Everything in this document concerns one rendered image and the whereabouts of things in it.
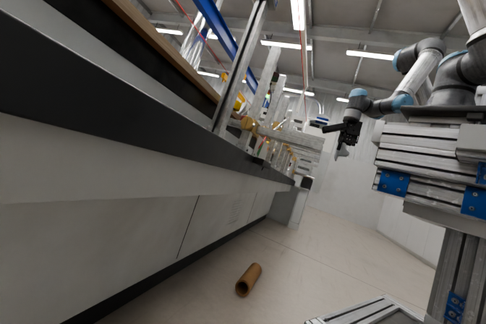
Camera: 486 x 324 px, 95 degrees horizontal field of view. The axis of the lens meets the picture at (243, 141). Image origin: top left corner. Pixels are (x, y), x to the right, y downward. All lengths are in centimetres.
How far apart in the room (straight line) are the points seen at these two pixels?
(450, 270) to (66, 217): 121
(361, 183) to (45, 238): 993
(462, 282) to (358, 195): 906
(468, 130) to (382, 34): 637
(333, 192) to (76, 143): 986
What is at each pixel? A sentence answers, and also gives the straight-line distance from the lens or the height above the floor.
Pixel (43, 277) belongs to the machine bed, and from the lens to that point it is 75.
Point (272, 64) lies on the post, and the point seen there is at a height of 108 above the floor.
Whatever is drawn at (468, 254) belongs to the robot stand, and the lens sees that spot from 116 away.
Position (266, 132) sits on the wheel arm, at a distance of 91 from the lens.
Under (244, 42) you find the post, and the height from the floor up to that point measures 99.
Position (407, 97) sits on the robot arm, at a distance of 117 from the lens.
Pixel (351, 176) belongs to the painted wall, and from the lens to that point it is 1013.
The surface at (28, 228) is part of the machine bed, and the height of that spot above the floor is 39.
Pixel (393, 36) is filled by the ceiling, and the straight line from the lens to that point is 712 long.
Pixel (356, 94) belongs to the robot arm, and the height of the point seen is 114.
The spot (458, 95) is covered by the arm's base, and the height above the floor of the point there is 110.
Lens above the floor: 65
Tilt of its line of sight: 6 degrees up
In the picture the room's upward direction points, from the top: 19 degrees clockwise
